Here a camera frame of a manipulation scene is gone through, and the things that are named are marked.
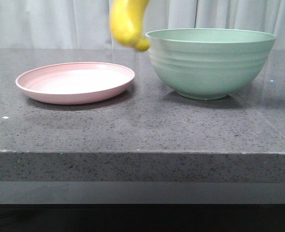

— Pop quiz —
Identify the yellow banana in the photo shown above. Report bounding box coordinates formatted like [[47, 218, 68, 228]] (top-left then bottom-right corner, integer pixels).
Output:
[[110, 0, 150, 52]]

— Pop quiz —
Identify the green bowl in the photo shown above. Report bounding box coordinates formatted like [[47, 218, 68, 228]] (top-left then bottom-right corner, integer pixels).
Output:
[[146, 29, 276, 100]]

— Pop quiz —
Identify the pink plate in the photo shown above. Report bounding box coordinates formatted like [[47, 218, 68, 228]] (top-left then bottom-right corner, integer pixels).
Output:
[[15, 62, 135, 105]]

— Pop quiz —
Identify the white curtain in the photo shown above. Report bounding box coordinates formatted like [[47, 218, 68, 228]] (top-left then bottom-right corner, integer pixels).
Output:
[[0, 0, 285, 50]]

